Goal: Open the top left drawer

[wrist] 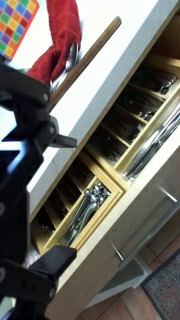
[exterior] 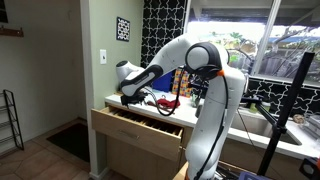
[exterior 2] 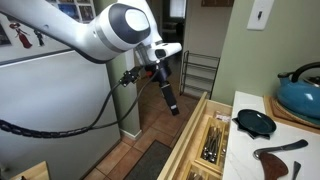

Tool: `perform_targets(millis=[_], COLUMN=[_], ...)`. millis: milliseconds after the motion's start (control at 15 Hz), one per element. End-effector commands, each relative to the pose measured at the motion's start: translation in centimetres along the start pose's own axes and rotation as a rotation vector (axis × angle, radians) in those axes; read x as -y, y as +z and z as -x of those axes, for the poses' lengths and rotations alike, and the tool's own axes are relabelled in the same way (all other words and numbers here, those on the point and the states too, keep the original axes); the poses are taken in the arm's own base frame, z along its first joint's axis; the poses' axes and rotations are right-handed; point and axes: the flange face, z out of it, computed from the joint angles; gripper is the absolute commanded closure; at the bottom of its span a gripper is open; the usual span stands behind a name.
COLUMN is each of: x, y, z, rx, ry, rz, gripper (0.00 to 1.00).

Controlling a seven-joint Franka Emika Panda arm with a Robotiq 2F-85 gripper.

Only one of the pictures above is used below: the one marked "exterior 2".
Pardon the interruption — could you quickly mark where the black metal shoe rack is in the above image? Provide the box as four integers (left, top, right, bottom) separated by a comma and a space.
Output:
179, 49, 221, 100

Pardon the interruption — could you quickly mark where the small dark round dish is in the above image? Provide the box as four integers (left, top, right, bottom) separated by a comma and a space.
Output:
237, 108, 278, 135

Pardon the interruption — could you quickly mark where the white kitchen countertop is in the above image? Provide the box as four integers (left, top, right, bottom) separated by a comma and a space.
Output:
221, 90, 320, 180

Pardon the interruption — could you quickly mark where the red dress figure magnet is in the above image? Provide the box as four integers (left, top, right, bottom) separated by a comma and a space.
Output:
9, 21, 34, 50

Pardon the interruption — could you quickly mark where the brown wooden spatula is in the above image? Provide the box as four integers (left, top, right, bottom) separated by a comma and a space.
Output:
258, 151, 290, 180

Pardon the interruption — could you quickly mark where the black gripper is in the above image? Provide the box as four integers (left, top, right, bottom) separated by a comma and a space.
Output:
153, 60, 180, 117

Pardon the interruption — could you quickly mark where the light wood cabinet drawer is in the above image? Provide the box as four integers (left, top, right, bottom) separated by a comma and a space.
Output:
156, 91, 234, 180

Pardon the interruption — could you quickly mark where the blue kettle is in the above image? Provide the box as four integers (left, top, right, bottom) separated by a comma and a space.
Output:
276, 61, 320, 120

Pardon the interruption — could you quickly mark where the white refrigerator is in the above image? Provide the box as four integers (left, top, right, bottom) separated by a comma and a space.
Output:
0, 0, 122, 180

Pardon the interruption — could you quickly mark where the clear plastic packet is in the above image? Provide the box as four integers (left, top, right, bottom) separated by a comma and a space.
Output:
214, 110, 232, 124

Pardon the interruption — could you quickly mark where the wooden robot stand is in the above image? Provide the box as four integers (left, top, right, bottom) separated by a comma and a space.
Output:
9, 160, 51, 180

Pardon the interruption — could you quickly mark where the thin black cable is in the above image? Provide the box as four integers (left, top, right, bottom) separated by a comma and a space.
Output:
88, 68, 161, 131

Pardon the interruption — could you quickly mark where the black star trivet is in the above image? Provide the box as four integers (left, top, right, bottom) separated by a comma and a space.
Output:
232, 116, 272, 140

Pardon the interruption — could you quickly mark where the wooden trivet board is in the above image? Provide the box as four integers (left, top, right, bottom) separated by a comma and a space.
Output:
263, 95, 320, 136

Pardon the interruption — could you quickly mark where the fridge photo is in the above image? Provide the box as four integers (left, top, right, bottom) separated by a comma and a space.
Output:
0, 23, 13, 47
57, 2, 81, 22
78, 3, 96, 23

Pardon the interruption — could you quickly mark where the wooden cutlery organizer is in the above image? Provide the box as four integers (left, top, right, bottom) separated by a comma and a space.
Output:
181, 161, 223, 180
194, 114, 231, 176

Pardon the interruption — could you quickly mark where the dark utensil handle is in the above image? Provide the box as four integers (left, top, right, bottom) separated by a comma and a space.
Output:
290, 160, 303, 180

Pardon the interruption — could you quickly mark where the dark bordered floor rug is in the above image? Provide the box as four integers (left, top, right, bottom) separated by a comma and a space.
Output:
123, 139, 173, 180

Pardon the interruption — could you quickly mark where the dark figure magnet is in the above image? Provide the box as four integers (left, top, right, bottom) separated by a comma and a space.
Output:
33, 29, 46, 48

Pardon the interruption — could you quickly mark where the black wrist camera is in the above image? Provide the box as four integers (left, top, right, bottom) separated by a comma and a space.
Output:
119, 65, 144, 88

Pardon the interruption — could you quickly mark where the white light switch plate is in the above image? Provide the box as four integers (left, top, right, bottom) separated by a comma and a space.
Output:
246, 0, 276, 32

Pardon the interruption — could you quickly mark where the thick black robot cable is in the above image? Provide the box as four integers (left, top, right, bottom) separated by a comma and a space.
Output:
0, 79, 126, 139

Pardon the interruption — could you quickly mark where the steel cutlery piece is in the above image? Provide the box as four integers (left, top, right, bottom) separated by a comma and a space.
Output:
205, 126, 219, 163
186, 170, 204, 180
200, 128, 214, 160
211, 126, 224, 164

